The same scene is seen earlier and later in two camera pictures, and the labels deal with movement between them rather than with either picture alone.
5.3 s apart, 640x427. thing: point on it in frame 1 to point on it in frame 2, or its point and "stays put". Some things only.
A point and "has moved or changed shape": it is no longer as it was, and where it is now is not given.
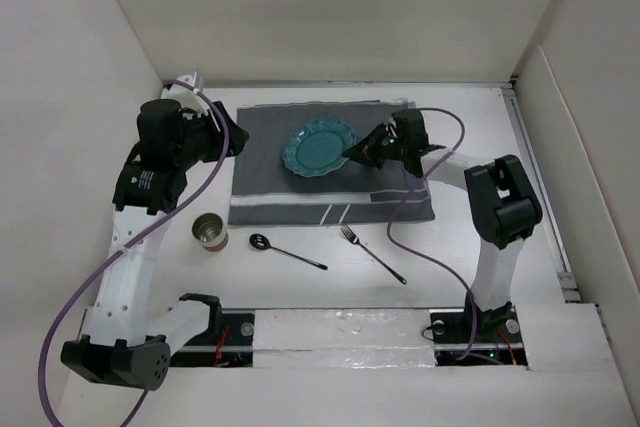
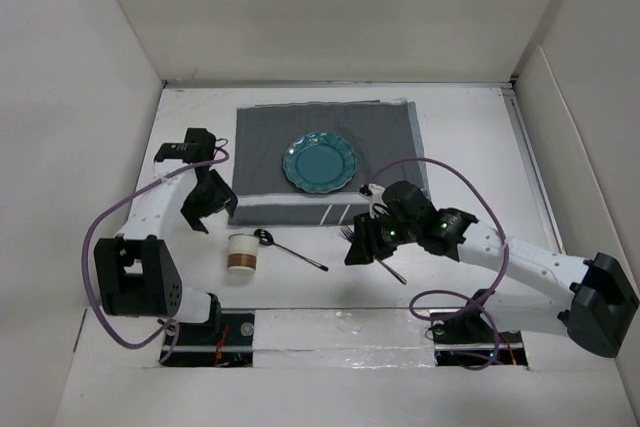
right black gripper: (366, 149) to (366, 245)
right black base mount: (497, 334) stays put
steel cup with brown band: (208, 228) to (242, 255)
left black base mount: (230, 344) stays put
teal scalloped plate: (316, 148) has moved or changed shape
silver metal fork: (347, 232) stays put
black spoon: (261, 242) has moved or changed shape
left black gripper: (209, 124) to (221, 200)
